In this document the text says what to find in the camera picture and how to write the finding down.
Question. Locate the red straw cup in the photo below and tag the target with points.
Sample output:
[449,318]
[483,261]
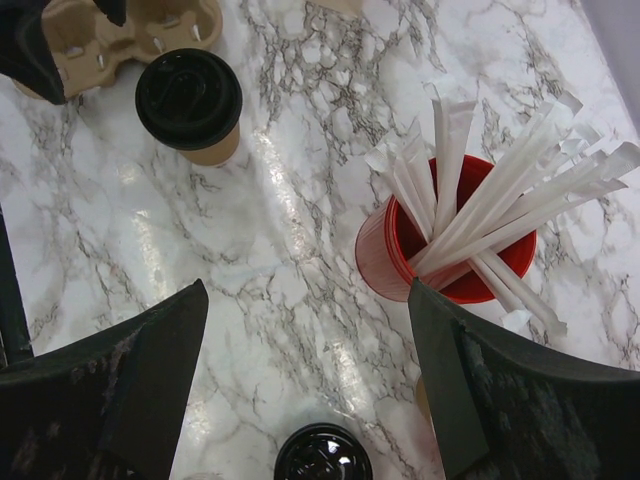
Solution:
[388,239]

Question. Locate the black coffee cup lid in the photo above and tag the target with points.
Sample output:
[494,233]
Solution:
[189,99]

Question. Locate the stack of black lids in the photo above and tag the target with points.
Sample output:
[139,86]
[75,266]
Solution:
[322,451]

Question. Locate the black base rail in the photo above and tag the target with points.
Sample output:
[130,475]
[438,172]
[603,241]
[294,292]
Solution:
[15,338]

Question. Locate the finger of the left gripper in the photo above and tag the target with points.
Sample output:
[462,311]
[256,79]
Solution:
[115,10]
[25,53]

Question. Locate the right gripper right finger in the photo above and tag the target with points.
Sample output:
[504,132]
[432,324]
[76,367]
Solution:
[505,407]

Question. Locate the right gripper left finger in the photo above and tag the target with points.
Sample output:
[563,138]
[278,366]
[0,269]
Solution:
[109,406]

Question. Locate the brown paper coffee cup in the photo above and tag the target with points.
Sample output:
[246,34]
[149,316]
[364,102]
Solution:
[216,154]

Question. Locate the paper takeout bag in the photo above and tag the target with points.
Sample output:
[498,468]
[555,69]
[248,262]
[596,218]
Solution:
[350,7]

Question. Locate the cardboard cup carrier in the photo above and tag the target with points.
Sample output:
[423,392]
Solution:
[87,48]

